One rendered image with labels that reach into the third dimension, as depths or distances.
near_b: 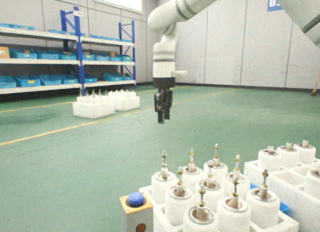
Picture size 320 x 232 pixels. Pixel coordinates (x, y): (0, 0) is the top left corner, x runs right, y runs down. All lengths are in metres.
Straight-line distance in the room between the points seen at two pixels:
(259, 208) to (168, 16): 0.63
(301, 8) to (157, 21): 0.37
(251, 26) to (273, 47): 0.87
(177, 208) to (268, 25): 6.64
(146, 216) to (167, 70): 0.42
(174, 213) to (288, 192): 0.51
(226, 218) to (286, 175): 0.56
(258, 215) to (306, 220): 0.30
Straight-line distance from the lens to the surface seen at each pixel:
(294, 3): 0.54
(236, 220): 0.71
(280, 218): 0.87
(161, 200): 0.85
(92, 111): 2.89
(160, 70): 0.71
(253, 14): 7.27
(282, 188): 1.08
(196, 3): 0.65
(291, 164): 1.25
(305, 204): 1.04
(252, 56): 7.11
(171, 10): 0.69
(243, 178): 0.88
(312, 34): 0.55
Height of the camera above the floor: 0.65
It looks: 12 degrees down
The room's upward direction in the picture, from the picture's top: straight up
